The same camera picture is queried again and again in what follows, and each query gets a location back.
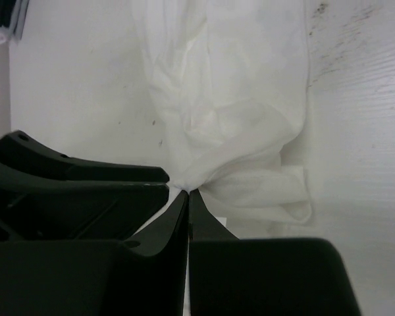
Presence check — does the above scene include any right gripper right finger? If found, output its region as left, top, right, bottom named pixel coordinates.
left=189, top=190, right=361, bottom=315

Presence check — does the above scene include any folded black tank top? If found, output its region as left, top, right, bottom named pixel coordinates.
left=0, top=0, right=19, bottom=28

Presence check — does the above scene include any white tank top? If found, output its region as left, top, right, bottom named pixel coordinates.
left=132, top=1, right=311, bottom=224

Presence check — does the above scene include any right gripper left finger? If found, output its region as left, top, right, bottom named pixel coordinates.
left=0, top=131, right=188, bottom=315

